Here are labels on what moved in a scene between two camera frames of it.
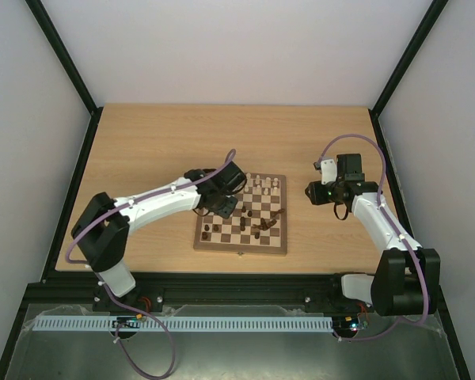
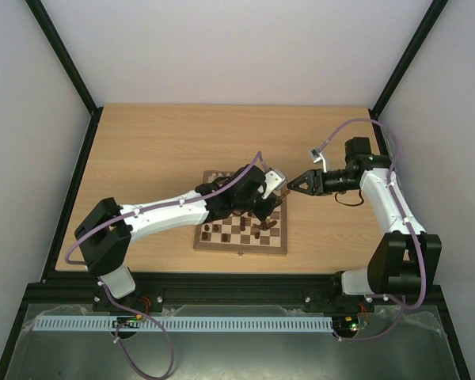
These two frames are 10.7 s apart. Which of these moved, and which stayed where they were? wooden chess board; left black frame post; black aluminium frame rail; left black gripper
Moved: left black gripper
Stayed: wooden chess board; black aluminium frame rail; left black frame post
